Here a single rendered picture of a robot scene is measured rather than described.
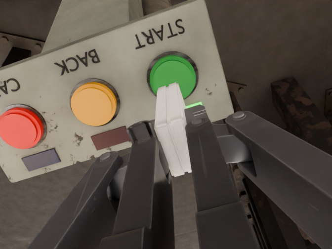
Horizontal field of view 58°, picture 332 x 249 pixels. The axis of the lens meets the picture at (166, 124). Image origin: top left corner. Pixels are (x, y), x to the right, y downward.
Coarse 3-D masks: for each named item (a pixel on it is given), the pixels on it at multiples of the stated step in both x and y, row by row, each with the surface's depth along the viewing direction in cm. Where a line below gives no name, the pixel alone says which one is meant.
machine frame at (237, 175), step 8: (328, 120) 116; (232, 168) 122; (232, 176) 133; (240, 176) 127; (240, 184) 131; (240, 192) 135; (248, 192) 121; (240, 200) 140; (248, 200) 140; (248, 208) 145; (256, 208) 115; (248, 216) 149; (256, 216) 113; (256, 224) 131; (256, 232) 151; (264, 232) 108; (264, 240) 106; (304, 240) 89; (264, 248) 123; (312, 248) 87; (320, 248) 86
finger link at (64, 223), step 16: (96, 160) 14; (112, 160) 13; (96, 176) 12; (112, 176) 13; (80, 192) 12; (96, 192) 11; (64, 208) 11; (80, 208) 10; (96, 208) 11; (112, 208) 12; (48, 224) 10; (64, 224) 10; (80, 224) 10; (96, 224) 11; (112, 224) 12; (48, 240) 9; (64, 240) 9; (80, 240) 10; (96, 240) 11
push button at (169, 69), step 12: (168, 60) 25; (180, 60) 25; (156, 72) 25; (168, 72) 25; (180, 72) 25; (192, 72) 26; (156, 84) 26; (168, 84) 26; (180, 84) 26; (192, 84) 26
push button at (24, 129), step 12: (12, 108) 27; (24, 108) 28; (0, 120) 27; (12, 120) 27; (24, 120) 27; (36, 120) 27; (0, 132) 28; (12, 132) 28; (24, 132) 28; (36, 132) 28; (12, 144) 28; (24, 144) 28
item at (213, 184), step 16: (192, 128) 13; (208, 128) 13; (192, 144) 12; (208, 144) 12; (192, 160) 11; (208, 160) 11; (224, 160) 10; (192, 176) 10; (208, 176) 10; (224, 176) 9; (208, 192) 9; (224, 192) 9; (208, 208) 8; (224, 208) 7; (240, 208) 7; (208, 224) 7; (224, 224) 7; (240, 224) 7; (208, 240) 7; (224, 240) 6; (240, 240) 6
